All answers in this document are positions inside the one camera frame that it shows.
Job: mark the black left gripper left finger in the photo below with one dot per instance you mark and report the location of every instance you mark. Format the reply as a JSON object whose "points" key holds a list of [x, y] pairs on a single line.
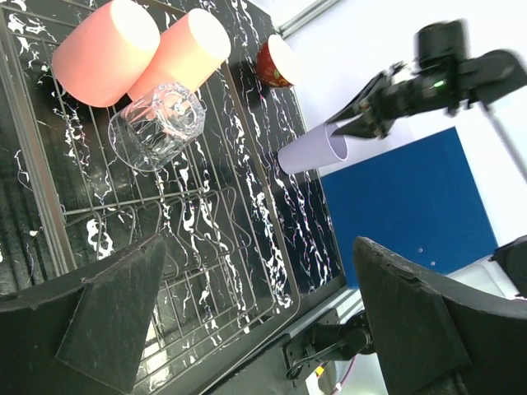
{"points": [[83, 332]]}

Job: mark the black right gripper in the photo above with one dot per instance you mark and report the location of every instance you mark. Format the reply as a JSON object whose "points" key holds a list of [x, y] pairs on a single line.
{"points": [[395, 93]]}

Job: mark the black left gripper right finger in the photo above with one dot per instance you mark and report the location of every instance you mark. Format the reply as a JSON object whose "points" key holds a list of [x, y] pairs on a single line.
{"points": [[435, 335]]}

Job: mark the lilac plastic cup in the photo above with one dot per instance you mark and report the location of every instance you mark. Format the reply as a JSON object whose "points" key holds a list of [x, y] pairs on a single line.
{"points": [[317, 148]]}

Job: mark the red floral bowl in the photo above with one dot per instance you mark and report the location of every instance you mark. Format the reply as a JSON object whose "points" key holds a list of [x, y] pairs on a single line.
{"points": [[276, 64]]}

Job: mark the pink plastic cup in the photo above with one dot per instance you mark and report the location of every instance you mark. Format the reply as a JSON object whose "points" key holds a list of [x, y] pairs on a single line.
{"points": [[190, 51], [103, 57]]}

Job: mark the clear glass cup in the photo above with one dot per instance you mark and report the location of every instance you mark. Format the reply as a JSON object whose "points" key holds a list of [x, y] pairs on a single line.
{"points": [[151, 131]]}

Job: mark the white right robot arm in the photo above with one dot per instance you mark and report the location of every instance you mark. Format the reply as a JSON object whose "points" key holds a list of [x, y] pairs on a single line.
{"points": [[445, 78]]}

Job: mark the blue binder right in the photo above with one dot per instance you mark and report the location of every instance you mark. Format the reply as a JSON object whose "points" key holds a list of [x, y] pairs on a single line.
{"points": [[420, 201]]}

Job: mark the black wire dish rack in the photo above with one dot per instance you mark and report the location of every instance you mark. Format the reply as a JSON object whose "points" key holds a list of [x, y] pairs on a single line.
{"points": [[68, 201]]}

